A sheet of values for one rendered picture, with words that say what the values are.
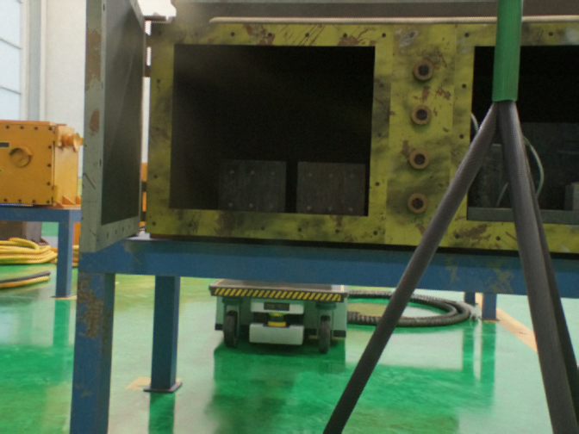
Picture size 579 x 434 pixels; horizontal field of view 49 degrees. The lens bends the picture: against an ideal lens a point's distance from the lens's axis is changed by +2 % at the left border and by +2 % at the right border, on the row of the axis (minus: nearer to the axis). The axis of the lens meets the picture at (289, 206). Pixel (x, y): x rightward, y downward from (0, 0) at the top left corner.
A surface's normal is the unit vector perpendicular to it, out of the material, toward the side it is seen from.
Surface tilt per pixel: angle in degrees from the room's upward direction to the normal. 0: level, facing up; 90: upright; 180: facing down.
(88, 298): 90
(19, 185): 90
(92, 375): 90
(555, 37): 90
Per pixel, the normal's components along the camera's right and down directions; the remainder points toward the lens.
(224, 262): -0.11, 0.00
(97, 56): 0.12, 0.01
